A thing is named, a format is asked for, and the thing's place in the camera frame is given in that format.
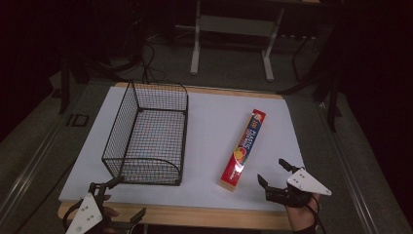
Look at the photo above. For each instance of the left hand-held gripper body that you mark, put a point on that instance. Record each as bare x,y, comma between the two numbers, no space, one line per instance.
85,213

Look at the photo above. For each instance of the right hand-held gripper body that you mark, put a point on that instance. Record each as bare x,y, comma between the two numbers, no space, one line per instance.
305,184

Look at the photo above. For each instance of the long red plastic wrap box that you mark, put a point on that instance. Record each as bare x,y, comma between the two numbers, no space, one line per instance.
243,149

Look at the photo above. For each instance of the person's left hand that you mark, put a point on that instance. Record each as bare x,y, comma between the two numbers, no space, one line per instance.
111,213

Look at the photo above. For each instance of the person's right hand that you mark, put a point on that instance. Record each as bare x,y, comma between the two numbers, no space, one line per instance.
302,217

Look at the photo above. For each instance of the white table mat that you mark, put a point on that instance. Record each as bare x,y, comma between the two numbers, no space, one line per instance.
211,130

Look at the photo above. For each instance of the black metal stand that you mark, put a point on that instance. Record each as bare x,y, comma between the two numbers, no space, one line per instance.
332,104

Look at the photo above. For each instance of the black power strip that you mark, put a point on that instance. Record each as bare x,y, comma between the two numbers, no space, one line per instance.
298,36

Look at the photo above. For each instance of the white metal table frame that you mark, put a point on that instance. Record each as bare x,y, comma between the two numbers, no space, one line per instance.
195,48

